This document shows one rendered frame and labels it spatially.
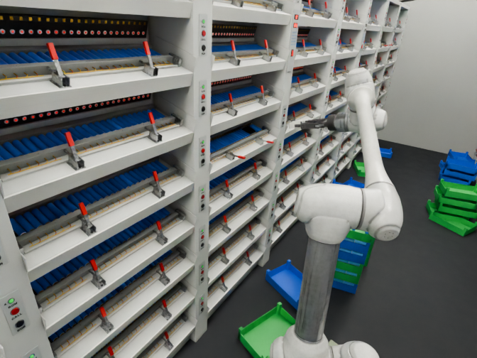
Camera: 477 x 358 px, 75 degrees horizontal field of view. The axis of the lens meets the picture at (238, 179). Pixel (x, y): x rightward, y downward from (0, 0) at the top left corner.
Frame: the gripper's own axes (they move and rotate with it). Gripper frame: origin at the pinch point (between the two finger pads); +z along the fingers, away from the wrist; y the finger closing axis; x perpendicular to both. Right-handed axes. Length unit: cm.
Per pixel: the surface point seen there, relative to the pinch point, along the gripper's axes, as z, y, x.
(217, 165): 17.2, 46.1, 7.4
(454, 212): -68, -161, 114
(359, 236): -23, -20, 70
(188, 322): 39, 64, 85
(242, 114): 10.9, 30.7, -11.6
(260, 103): 13.1, 10.8, -13.3
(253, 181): 22.0, 13.6, 26.8
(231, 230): 27, 33, 47
